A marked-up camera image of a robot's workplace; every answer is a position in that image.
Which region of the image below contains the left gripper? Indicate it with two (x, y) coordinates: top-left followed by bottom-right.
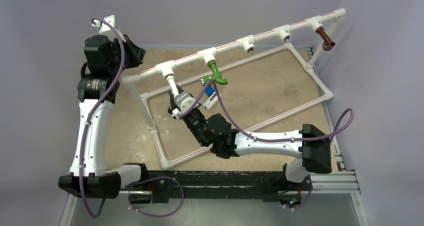
(108, 34), (146, 76)

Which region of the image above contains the white water faucet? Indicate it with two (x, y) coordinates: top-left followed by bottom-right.
(165, 74), (180, 98)

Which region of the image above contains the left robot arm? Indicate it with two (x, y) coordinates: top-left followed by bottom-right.
(58, 35), (149, 199)

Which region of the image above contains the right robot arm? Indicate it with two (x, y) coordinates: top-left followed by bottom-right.
(168, 90), (332, 190)

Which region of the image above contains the green water faucet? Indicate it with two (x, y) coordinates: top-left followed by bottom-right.
(200, 60), (228, 86)

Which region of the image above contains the brown water faucet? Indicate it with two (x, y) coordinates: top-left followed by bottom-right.
(315, 26), (336, 51)

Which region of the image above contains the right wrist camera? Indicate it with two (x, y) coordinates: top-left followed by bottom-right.
(171, 90), (196, 119)

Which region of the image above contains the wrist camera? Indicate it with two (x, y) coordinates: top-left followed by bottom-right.
(91, 14), (127, 43)
(171, 90), (196, 119)

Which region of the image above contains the white pipe frame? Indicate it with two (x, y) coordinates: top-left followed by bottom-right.
(122, 8), (346, 170)

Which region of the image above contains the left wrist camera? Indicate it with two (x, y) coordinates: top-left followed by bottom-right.
(91, 14), (127, 43)

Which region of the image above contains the white faucet blue handle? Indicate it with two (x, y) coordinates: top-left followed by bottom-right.
(203, 86), (221, 111)

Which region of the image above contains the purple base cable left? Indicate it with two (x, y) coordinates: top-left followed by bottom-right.
(128, 176), (185, 219)

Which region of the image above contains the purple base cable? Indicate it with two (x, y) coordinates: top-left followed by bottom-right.
(283, 173), (314, 212)
(128, 176), (185, 219)

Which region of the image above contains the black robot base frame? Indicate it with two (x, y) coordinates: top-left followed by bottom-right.
(124, 170), (312, 205)

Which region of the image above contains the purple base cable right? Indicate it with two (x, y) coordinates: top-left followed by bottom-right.
(283, 173), (314, 212)

